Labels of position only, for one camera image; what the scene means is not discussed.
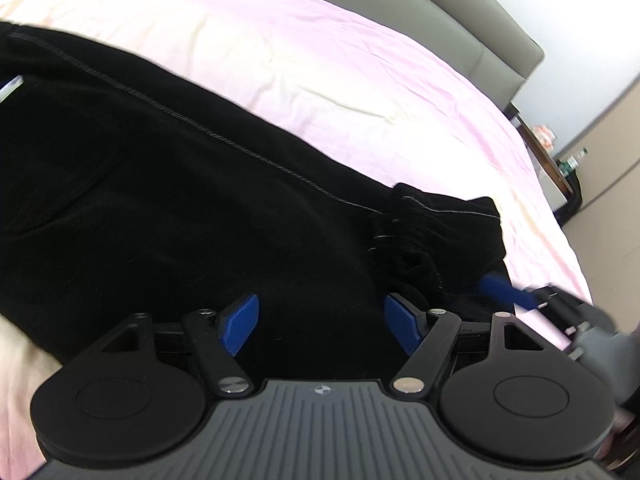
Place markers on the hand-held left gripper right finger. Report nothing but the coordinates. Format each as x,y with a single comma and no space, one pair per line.
402,321

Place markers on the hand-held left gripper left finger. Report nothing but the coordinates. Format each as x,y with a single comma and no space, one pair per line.
241,321

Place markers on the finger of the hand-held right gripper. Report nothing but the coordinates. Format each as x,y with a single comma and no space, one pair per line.
502,289

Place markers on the black pants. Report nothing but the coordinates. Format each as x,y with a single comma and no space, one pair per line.
175,220

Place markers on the black hanging cloth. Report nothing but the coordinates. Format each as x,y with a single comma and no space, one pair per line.
575,202

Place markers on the wooden nightstand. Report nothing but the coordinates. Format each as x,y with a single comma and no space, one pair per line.
550,175

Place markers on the clear plastic bottle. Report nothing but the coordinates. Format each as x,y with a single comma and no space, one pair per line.
574,158

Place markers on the pink packet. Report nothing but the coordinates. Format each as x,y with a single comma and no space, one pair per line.
544,135

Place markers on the beige wardrobe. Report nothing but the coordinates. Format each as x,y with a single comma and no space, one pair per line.
612,155

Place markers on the pink floral bedsheet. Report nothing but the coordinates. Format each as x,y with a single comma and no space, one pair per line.
310,60

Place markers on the grey padded headboard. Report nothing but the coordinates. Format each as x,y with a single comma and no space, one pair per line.
430,15

